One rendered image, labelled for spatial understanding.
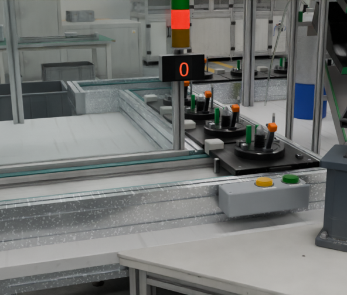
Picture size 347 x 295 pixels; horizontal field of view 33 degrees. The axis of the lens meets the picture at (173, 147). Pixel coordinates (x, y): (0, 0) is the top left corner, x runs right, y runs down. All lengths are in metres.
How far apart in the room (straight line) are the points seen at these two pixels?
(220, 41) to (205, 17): 0.53
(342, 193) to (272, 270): 0.23
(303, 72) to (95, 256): 1.48
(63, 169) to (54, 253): 0.34
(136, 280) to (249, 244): 0.27
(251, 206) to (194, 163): 0.34
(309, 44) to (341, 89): 0.77
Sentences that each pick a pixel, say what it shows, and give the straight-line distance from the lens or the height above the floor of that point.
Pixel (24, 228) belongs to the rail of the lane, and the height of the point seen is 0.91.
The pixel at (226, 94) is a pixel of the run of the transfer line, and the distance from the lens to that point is 2.83.
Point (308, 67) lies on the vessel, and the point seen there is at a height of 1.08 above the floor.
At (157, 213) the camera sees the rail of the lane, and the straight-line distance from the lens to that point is 1.38.
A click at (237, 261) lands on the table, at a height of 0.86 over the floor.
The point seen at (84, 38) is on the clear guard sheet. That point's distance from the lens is 1.59.
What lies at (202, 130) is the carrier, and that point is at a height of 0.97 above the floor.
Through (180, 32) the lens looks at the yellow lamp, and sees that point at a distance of 1.59.
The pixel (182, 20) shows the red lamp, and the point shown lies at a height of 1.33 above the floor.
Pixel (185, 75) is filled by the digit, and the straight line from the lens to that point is 1.60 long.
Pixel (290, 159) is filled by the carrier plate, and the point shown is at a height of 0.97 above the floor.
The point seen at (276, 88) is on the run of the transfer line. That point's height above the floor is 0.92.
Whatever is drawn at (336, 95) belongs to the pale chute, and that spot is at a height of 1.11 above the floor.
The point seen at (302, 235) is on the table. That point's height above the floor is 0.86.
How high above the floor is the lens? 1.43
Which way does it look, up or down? 16 degrees down
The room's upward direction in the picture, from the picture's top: 1 degrees counter-clockwise
